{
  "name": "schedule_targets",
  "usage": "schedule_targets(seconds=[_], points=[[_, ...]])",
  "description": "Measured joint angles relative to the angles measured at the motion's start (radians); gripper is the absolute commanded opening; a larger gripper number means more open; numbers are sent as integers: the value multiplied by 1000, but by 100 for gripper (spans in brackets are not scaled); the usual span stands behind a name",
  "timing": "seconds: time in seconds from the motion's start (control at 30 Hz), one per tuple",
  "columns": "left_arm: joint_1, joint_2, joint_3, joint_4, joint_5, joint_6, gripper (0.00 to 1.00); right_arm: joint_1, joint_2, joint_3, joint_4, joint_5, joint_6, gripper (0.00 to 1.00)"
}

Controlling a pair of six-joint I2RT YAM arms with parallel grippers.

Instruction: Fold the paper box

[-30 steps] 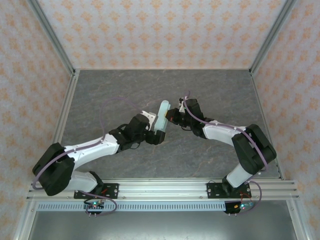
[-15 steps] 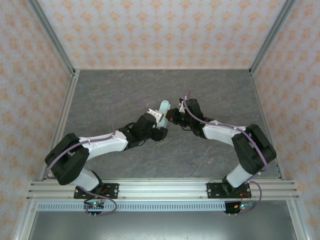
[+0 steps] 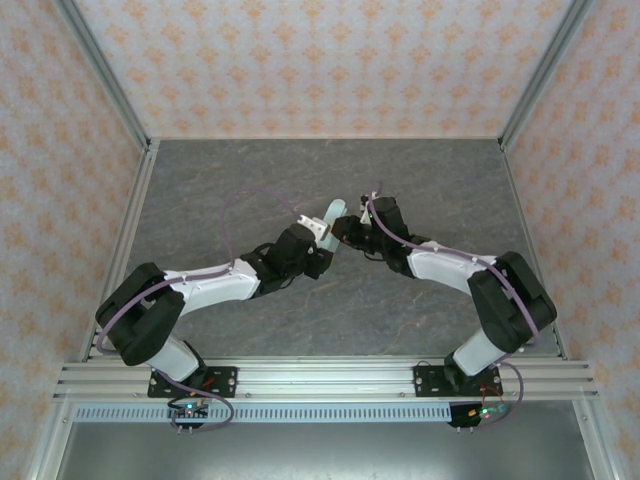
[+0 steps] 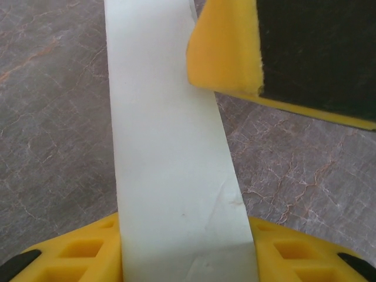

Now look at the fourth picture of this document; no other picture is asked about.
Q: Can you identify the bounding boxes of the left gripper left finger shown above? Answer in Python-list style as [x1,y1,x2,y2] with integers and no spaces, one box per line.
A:
[0,213,123,282]

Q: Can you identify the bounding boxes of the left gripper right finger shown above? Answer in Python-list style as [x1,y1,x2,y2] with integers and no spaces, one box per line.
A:
[249,216,376,282]

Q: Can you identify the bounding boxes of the foldable paper box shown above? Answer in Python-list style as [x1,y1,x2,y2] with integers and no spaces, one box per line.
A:
[103,0,260,282]

